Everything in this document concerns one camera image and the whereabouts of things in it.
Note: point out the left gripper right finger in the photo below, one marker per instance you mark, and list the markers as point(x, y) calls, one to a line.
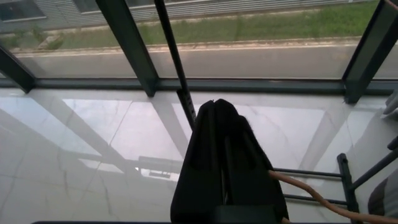
point(252, 186)

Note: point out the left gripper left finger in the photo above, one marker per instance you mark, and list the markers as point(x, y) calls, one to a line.
point(196, 180)

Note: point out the black garment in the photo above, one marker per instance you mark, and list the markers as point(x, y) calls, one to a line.
point(236, 124)

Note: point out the pink clothes hanger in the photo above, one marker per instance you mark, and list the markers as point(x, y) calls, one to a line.
point(326, 202)

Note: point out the black clothes rack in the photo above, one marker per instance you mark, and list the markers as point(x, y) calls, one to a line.
point(172, 46)

